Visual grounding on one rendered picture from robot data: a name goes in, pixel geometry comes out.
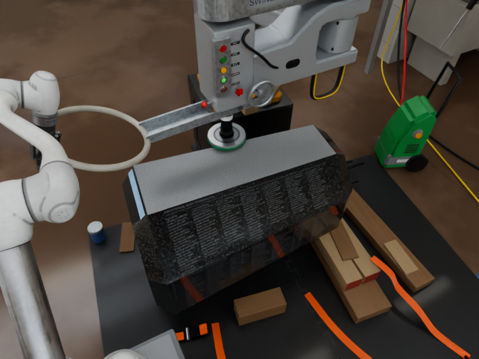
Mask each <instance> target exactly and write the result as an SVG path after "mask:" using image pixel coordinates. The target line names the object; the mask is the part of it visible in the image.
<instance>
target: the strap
mask: <svg viewBox="0 0 479 359"><path fill-rule="evenodd" d="M370 260H371V261H372V262H374V263H375V265H377V266H378V267H379V268H381V269H382V270H383V271H384V272H385V273H386V274H387V275H388V276H389V277H390V278H391V280H392V282H393V285H394V288H395V289H396V290H397V292H398V293H399V294H400V295H401V297H402V298H403V299H404V300H405V301H406V302H407V303H408V304H409V305H410V306H411V307H412V308H413V309H414V311H415V312H416V313H417V314H418V315H419V316H420V318H421V319H422V321H423V322H424V323H425V325H426V327H427V328H428V330H429V331H430V332H431V333H432V334H433V335H434V336H435V337H436V338H437V339H438V340H439V341H441V342H442V343H443V344H445V345H446V346H448V347H449V348H450V349H451V350H453V351H454V352H456V353H457V354H459V355H460V356H461V357H462V358H463V359H470V358H469V357H470V354H469V353H467V352H466V351H464V350H463V349H462V348H460V347H459V346H457V345H456V344H455V343H453V342H452V341H451V340H449V339H448V338H446V337H445V336H444V335H443V334H442V333H440V332H439V331H438V330H437V329H436V328H435V327H434V325H433V324H432V323H431V322H430V320H429V319H428V317H427V316H426V314H425V313H424V312H423V310H422V309H421V307H420V306H419V305H418V304H417V303H416V302H415V301H414V300H413V299H412V298H411V297H410V296H409V295H408V294H407V293H406V292H405V291H404V290H403V288H402V287H401V286H400V284H399V283H398V282H397V279H396V276H395V273H394V272H393V271H392V270H391V269H390V268H389V267H388V266H387V265H385V263H383V262H382V261H381V260H380V259H378V258H377V257H376V256H373V257H372V258H370ZM304 296H305V297H306V299H307V300H308V301H309V302H310V304H311V305H312V306H313V308H314V309H315V311H316V312H317V313H318V314H319V316H320V317H321V319H322V320H323V321H324V322H325V324H327V326H328V327H329V328H330V329H331V330H332V332H333V333H334V334H335V335H336V336H337V337H338V338H339V339H340V340H341V341H342V342H343V343H344V344H345V345H346V346H347V347H348V348H349V349H350V350H352V351H353V352H354V353H355V354H356V355H357V356H359V357H360V359H373V358H371V357H370V356H369V355H367V354H366V353H365V352H363V351H362V349H360V348H359V347H358V346H357V345H356V344H355V343H353V342H352V341H351V340H350V339H349V338H348V337H347V336H346V335H345V334H344V333H343V332H342V331H341V330H340V329H339V328H338V327H337V326H336V324H335V323H334V322H333V321H332V320H331V319H330V317H328V315H327V314H326V312H325V311H324V309H323V308H322V307H321V306H320V305H319V303H318V302H317V301H316V299H315V298H314V297H313V296H312V294H311V293H310V292H309V293H307V294H305V295H304ZM212 332H213V337H214V342H215V350H216V354H217V359H226V357H225V352H224V349H223V345H222V338H221V333H220V326H219V323H212Z"/></svg>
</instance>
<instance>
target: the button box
mask: <svg viewBox="0 0 479 359"><path fill-rule="evenodd" d="M211 41H212V69H213V83H214V96H215V97H216V98H221V97H223V96H226V95H230V94H232V86H231V38H230V37H229V36H226V37H223V38H218V39H212V40H211ZM221 45H226V47H227V50H226V51H225V52H224V53H220V51H219V48H220V46H221ZM222 56H226V57H227V61H226V62H225V63H220V58H221V57H222ZM223 66H225V67H227V72H226V73H224V74H221V73H220V69H221V67H223ZM224 76H226V77H227V82H226V83H221V82H220V79H221V78H222V77H224ZM223 86H227V91H226V92H225V93H221V91H220V90H221V88H222V87H223Z"/></svg>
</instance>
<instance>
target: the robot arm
mask: <svg viewBox="0 0 479 359"><path fill-rule="evenodd" d="M59 103H60V91H59V87H58V81H57V79H56V77H55V75H54V74H52V73H49V72H47V71H36V72H35V73H34V74H33V75H32V76H31V77H30V80H28V81H18V80H10V79H3V78H0V123H1V124H2V125H4V126H5V127H7V128H8V129H10V130H11V131H13V132H14V133H16V134H17V135H18V136H20V137H22V138H23V139H25V140H26V141H27V142H29V144H30V157H31V158H32V159H33V160H35V163H36V165H37V170H38V171H39V173H38V174H36V175H33V176H30V177H26V178H23V179H14V180H9V181H5V182H0V287H1V290H2V293H3V295H4V299H5V302H6V305H7V307H8V310H9V313H10V316H11V320H12V323H13V325H14V329H15V332H16V336H17V338H18V341H19V345H20V348H21V352H22V354H23V357H24V359H72V358H69V357H67V356H65V353H64V351H63V347H62V344H61V340H60V337H59V334H58V331H57V327H56V324H55V320H54V318H53V314H52V311H51V307H50V305H49V302H48V298H47V295H46V291H45V288H44V285H43V281H42V278H41V275H40V272H39V269H38V265H37V263H36V258H35V256H34V251H33V249H32V246H31V242H30V240H31V239H32V236H33V227H34V225H33V223H36V222H41V221H45V220H46V221H47V222H52V223H64V222H67V221H68V220H70V219H72V218H73V216H74V215H75V214H76V211H77V209H78V204H79V199H80V188H79V183H78V178H77V176H76V173H75V170H74V168H73V166H72V164H71V162H70V161H69V159H68V157H67V155H66V153H65V151H64V149H63V147H62V146H61V144H60V138H61V133H60V132H59V131H56V132H55V130H56V123H57V119H58V107H59ZM17 108H23V109H29V110H32V113H33V122H34V123H35V125H33V124H32V123H30V122H28V121H27V120H24V119H23V118H21V117H20V116H18V115H17V114H15V113H14V111H15V110H16V109H17ZM41 153H42V159H41ZM104 359H149V358H146V357H145V356H144V355H142V354H141V353H139V352H138V351H135V350H131V349H121V350H117V351H115V352H112V353H111V354H109V355H107V356H106V357H105V358H104Z"/></svg>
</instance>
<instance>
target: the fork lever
mask: <svg viewBox="0 0 479 359"><path fill-rule="evenodd" d="M203 101H205V102H209V101H208V100H207V99H206V100H203ZM201 102H202V101H200V102H198V103H194V104H192V105H188V106H185V107H183V108H179V109H177V110H173V111H170V112H168V113H164V114H162V115H159V116H156V117H154V118H150V119H147V120H144V121H141V122H139V123H138V124H139V126H141V125H142V126H143V127H144V128H145V129H146V130H147V131H148V134H149V135H146V136H145V137H146V139H150V141H151V143H153V142H157V141H158V140H162V139H165V138H167V137H170V136H173V135H176V134H178V133H181V132H185V131H186V130H190V129H193V128H196V127H198V126H201V125H204V124H206V123H210V122H212V121H214V120H218V119H220V118H223V117H226V116H228V115H231V114H234V113H238V112H240V111H242V110H246V109H248V108H251V107H252V106H251V105H250V104H249V103H248V104H246V105H241V106H239V107H236V108H233V109H230V110H226V111H223V112H221V113H217V111H214V112H211V113H208V111H207V110H206V108H210V107H212V105H211V104H209V105H207V107H206V108H203V107H202V106H201ZM252 102H253V103H255V104H260V99H259V98H258V97H254V98H252Z"/></svg>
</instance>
